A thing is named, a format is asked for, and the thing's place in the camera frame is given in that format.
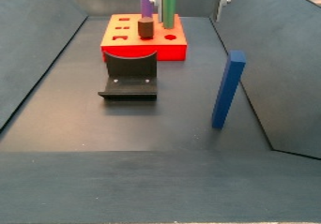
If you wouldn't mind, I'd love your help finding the blue rectangular block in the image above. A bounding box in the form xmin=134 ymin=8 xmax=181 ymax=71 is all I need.
xmin=212 ymin=51 xmax=246 ymax=128

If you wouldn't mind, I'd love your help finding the red peg board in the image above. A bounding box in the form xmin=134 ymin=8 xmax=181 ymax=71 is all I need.
xmin=101 ymin=14 xmax=189 ymax=61

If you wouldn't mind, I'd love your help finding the green star peg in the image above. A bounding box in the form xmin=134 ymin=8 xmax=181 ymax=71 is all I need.
xmin=163 ymin=0 xmax=175 ymax=29

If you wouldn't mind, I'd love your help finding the purple cylinder peg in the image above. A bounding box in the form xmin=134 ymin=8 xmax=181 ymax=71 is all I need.
xmin=141 ymin=0 xmax=153 ymax=17

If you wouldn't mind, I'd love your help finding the brown hexagon peg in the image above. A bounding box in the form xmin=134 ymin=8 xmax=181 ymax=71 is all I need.
xmin=138 ymin=17 xmax=154 ymax=39

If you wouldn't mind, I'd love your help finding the black curved holder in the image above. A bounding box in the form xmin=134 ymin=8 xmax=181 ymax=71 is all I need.
xmin=98 ymin=52 xmax=158 ymax=99

